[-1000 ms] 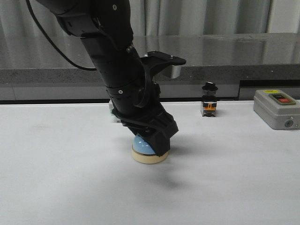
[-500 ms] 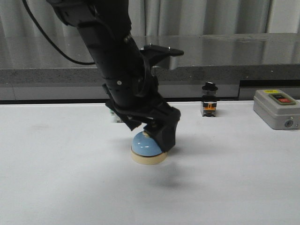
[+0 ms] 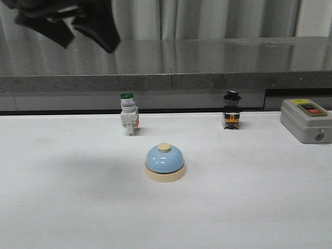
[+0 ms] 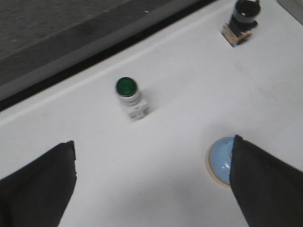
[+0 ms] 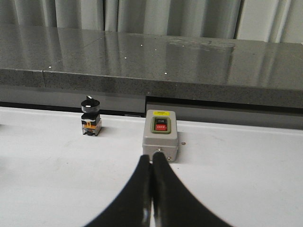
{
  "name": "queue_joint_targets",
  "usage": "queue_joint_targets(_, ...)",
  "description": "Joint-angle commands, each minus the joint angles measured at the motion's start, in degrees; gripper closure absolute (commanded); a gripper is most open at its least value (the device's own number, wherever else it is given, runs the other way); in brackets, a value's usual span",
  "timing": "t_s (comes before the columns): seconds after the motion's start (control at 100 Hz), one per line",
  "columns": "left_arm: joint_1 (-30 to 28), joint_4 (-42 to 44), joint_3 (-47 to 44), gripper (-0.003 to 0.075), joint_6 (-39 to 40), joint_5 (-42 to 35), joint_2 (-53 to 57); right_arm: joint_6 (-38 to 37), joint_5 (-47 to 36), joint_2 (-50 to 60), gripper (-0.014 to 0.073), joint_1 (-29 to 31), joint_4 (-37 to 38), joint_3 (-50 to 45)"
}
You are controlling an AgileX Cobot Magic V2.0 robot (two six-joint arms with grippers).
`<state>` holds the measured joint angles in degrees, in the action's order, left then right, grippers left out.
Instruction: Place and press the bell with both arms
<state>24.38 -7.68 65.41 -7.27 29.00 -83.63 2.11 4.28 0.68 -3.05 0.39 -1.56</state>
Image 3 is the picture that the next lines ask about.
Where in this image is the grey stone counter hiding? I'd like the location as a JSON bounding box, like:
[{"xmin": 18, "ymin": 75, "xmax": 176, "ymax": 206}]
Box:
[{"xmin": 1, "ymin": 37, "xmax": 331, "ymax": 112}]

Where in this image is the green push button switch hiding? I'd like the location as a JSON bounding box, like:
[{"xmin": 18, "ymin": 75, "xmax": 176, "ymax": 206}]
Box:
[{"xmin": 120, "ymin": 92, "xmax": 139, "ymax": 135}]

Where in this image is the grey power switch box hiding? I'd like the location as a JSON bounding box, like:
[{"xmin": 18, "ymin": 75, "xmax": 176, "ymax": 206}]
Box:
[{"xmin": 280, "ymin": 99, "xmax": 331, "ymax": 144}]

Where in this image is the blue desk bell cream base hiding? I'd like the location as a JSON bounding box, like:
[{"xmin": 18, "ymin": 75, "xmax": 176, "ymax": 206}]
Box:
[{"xmin": 144, "ymin": 142, "xmax": 187, "ymax": 184}]

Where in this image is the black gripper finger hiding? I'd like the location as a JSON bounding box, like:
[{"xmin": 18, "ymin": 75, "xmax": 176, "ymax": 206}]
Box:
[
  {"xmin": 15, "ymin": 13, "xmax": 74, "ymax": 48},
  {"xmin": 71, "ymin": 7, "xmax": 121, "ymax": 53}
]

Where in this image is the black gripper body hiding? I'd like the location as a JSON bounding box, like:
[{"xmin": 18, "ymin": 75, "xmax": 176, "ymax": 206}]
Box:
[{"xmin": 5, "ymin": 1, "xmax": 110, "ymax": 20}]

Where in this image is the black rotary selector switch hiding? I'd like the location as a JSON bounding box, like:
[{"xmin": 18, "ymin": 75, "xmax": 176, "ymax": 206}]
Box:
[{"xmin": 222, "ymin": 90, "xmax": 241, "ymax": 129}]

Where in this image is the grey curtain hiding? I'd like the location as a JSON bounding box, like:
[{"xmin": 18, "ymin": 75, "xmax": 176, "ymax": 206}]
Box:
[{"xmin": 1, "ymin": 1, "xmax": 331, "ymax": 41}]

